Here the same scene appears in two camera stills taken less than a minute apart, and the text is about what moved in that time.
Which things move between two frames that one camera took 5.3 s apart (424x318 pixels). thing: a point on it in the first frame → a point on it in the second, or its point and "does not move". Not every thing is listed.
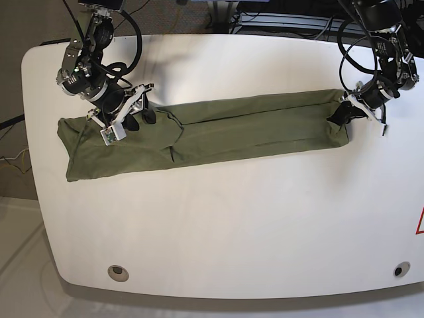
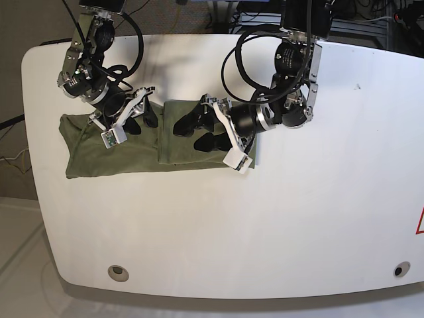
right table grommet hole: [401, 269] does not move
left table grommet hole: [118, 273] does not move
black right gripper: [371, 95] → [244, 117]
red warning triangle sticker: [417, 231] does not move
